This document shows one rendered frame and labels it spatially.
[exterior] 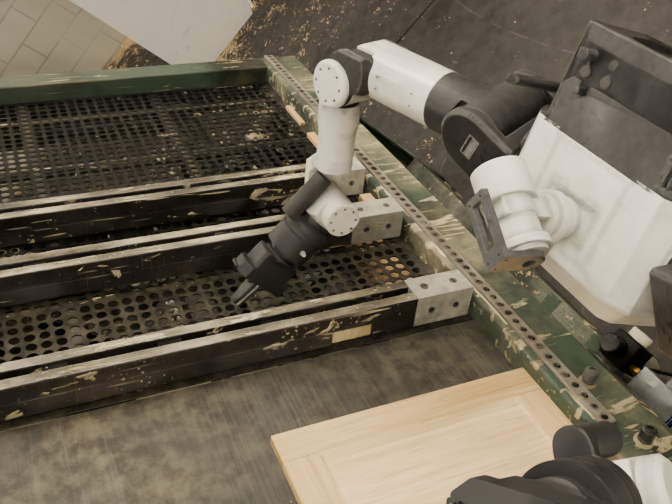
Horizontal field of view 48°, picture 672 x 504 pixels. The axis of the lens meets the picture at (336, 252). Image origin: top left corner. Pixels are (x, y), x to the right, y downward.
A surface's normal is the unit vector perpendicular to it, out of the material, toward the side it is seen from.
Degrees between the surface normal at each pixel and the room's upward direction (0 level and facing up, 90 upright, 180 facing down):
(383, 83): 40
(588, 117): 23
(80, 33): 90
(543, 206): 70
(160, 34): 90
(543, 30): 0
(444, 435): 53
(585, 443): 16
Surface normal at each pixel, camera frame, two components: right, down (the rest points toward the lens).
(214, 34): 0.34, 0.62
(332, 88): -0.73, 0.32
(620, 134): -0.87, -0.04
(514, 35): -0.68, -0.36
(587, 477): -0.59, -0.14
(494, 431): 0.09, -0.82
